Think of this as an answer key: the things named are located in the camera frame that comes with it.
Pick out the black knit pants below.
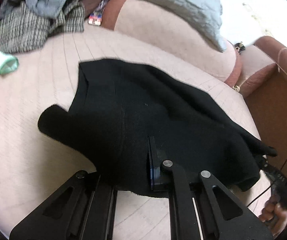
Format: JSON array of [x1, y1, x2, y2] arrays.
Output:
[[38, 59, 277, 198]]

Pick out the right hand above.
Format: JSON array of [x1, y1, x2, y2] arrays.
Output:
[[258, 195, 287, 239]]

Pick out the pink quilted mattress cover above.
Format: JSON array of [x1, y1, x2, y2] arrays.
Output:
[[0, 25, 259, 236]]

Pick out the pink red corner cushion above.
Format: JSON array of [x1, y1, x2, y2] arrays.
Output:
[[236, 36, 287, 98]]

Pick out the black sandals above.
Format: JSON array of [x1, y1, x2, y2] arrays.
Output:
[[234, 42, 245, 54]]

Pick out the pink quilted bolster cushion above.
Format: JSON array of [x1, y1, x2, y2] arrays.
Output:
[[101, 0, 242, 86]]

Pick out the houndstooth checked garment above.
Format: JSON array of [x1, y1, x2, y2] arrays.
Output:
[[0, 0, 86, 54]]

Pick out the colourful snack packet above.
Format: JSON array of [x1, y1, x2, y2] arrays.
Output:
[[88, 0, 109, 26]]

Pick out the black cable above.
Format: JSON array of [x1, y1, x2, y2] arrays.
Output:
[[247, 146, 287, 207]]

